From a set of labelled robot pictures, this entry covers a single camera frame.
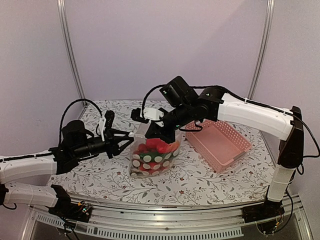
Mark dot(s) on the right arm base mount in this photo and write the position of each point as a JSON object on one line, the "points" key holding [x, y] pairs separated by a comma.
{"points": [[266, 216]]}

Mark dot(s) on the red chili pepper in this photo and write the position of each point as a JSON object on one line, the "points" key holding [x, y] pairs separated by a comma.
{"points": [[164, 147]]}

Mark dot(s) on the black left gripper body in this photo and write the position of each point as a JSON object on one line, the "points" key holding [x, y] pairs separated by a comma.
{"points": [[84, 150]]}

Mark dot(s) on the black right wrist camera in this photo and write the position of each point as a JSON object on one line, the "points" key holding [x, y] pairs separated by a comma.
{"points": [[146, 115]]}

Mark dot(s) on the clear zip top bag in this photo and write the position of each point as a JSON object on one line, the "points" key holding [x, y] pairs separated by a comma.
{"points": [[139, 138]]}

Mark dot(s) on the right aluminium frame post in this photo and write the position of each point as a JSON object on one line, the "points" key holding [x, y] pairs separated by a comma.
{"points": [[267, 26]]}

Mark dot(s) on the pink plastic basket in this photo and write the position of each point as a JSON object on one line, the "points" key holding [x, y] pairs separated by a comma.
{"points": [[220, 144]]}

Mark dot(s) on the red wrinkled apple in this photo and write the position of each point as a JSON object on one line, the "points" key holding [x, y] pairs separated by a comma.
{"points": [[153, 143]]}

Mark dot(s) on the floral table cloth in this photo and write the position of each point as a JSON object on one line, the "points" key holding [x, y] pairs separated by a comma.
{"points": [[190, 181]]}

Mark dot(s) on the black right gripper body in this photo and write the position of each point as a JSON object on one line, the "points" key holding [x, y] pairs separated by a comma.
{"points": [[182, 115]]}

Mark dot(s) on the aluminium frame post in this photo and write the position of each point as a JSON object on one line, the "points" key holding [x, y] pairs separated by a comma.
{"points": [[267, 26], [61, 7]]}

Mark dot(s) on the aluminium front rail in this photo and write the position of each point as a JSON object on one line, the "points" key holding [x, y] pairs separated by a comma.
{"points": [[117, 220]]}

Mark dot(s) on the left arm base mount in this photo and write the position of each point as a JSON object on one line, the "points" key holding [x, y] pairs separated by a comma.
{"points": [[80, 211]]}

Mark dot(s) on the left aluminium frame post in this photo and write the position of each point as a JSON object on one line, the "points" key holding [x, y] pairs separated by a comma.
{"points": [[61, 7]]}

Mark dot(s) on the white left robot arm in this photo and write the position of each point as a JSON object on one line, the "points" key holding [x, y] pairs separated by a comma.
{"points": [[20, 167]]}

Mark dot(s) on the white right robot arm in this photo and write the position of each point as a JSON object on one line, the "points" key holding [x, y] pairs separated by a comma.
{"points": [[284, 124]]}

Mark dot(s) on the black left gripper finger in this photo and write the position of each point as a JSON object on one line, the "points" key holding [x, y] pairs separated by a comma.
{"points": [[120, 134], [121, 145]]}

